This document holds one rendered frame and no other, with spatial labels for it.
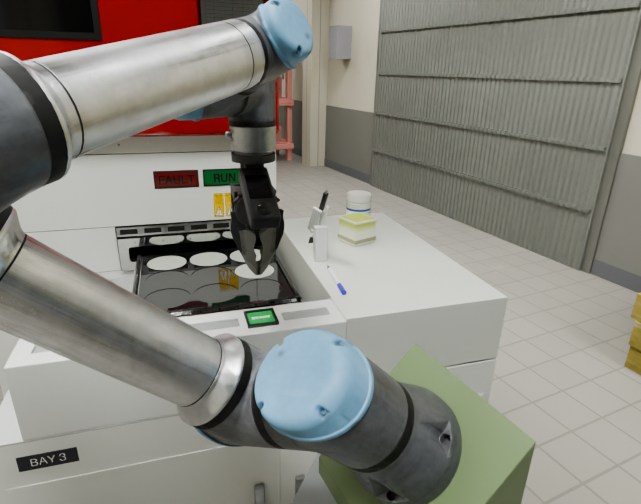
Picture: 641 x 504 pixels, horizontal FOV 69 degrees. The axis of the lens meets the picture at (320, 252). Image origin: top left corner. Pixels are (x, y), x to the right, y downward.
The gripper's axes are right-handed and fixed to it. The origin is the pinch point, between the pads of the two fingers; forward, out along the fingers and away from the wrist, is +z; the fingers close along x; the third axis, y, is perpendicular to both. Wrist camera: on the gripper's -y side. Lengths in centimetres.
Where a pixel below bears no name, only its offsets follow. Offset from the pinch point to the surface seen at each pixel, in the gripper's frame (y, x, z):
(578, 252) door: 188, -272, 93
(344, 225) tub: 34.0, -27.7, 4.8
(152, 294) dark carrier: 28.2, 20.4, 16.1
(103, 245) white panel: 57, 34, 14
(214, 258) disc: 47.0, 5.1, 16.1
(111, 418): -5.0, 26.3, 22.4
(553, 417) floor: 53, -134, 106
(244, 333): -4.0, 3.4, 10.0
